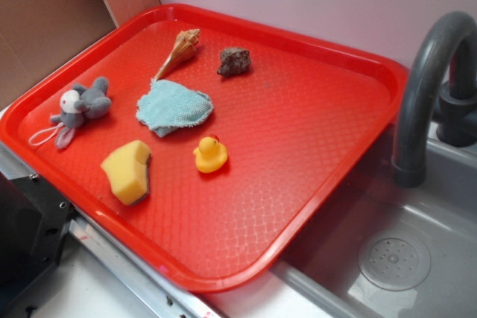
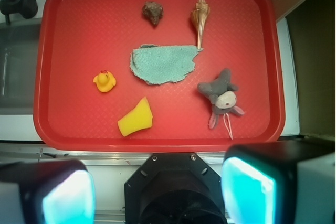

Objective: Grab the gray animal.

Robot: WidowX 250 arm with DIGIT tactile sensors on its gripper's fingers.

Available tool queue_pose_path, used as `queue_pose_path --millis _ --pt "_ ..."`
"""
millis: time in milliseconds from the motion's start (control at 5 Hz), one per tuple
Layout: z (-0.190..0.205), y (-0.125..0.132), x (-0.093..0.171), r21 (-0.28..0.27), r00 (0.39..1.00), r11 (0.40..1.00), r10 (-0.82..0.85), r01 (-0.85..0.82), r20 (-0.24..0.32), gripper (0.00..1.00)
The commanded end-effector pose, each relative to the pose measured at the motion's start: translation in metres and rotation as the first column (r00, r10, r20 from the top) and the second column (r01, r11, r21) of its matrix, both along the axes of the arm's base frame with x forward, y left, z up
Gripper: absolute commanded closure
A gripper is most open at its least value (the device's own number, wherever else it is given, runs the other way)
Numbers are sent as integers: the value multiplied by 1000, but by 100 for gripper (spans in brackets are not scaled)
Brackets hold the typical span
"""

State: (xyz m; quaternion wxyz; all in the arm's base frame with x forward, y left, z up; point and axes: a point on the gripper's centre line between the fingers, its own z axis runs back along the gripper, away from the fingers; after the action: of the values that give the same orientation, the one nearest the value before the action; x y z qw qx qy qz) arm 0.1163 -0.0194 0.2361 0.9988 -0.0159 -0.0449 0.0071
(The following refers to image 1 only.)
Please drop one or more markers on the brown spiral seashell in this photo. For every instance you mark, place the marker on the brown spiral seashell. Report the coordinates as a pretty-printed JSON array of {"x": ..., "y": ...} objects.
[{"x": 183, "y": 50}]

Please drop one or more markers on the brown cardboard panel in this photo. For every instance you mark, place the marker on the brown cardboard panel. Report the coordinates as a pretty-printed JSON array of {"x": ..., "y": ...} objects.
[{"x": 39, "y": 36}]

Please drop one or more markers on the red plastic tray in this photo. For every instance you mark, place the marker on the red plastic tray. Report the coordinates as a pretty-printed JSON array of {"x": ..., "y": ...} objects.
[{"x": 293, "y": 126}]

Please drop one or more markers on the gray toy faucet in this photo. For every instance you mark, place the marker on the gray toy faucet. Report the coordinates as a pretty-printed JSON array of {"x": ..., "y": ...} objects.
[{"x": 441, "y": 87}]

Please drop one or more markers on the yellow rubber duck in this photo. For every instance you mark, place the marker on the yellow rubber duck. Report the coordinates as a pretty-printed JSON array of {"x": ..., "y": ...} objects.
[{"x": 210, "y": 154}]

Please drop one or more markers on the yellow sponge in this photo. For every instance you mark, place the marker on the yellow sponge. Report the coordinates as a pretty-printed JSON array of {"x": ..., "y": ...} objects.
[{"x": 127, "y": 172}]

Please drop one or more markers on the gray plush mouse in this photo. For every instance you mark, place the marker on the gray plush mouse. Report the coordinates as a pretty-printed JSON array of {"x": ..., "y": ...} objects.
[{"x": 78, "y": 105}]

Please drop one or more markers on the gray toy sink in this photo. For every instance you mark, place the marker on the gray toy sink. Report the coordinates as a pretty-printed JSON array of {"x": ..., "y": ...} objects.
[{"x": 375, "y": 249}]

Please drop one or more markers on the metal rail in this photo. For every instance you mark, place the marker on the metal rail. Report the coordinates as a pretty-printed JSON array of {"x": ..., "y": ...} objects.
[{"x": 159, "y": 297}]

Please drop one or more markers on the light blue cloth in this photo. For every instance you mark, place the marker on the light blue cloth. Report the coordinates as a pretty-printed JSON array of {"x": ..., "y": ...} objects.
[{"x": 169, "y": 106}]

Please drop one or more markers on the dark brown rock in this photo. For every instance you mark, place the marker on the dark brown rock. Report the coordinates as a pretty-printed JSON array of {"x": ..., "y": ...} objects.
[{"x": 234, "y": 61}]

